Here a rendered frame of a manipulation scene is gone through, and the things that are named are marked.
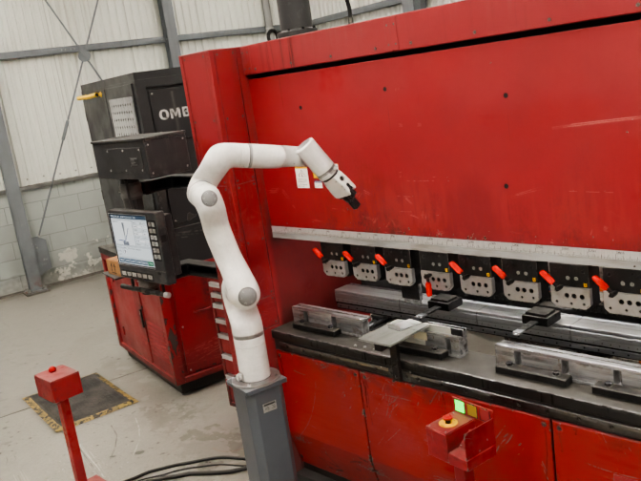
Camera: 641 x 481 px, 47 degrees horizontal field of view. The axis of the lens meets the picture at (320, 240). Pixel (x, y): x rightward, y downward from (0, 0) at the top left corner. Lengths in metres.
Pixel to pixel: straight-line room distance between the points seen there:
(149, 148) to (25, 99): 6.36
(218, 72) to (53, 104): 6.41
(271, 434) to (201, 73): 1.73
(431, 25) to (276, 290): 1.64
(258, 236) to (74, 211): 6.40
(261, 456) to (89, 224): 7.35
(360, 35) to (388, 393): 1.56
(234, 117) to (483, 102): 1.34
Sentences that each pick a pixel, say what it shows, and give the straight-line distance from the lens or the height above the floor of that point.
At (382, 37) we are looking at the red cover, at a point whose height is 2.22.
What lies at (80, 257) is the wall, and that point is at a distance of 10.07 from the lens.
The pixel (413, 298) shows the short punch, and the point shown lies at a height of 1.11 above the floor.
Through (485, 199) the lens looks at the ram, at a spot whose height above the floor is 1.57.
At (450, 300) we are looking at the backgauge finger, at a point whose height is 1.03.
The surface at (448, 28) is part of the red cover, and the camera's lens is 2.88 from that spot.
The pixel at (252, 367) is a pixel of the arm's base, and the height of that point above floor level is 1.07.
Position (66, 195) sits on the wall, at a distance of 9.95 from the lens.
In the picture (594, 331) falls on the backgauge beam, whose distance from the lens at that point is 3.16.
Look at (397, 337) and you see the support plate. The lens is 3.17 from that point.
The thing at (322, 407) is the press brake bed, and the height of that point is 0.51.
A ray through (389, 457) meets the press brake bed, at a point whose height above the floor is 0.36.
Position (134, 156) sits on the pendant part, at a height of 1.86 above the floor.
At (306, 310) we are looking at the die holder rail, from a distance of 3.80.
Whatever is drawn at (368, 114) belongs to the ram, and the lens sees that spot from 3.19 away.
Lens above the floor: 2.12
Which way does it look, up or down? 12 degrees down
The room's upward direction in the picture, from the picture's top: 8 degrees counter-clockwise
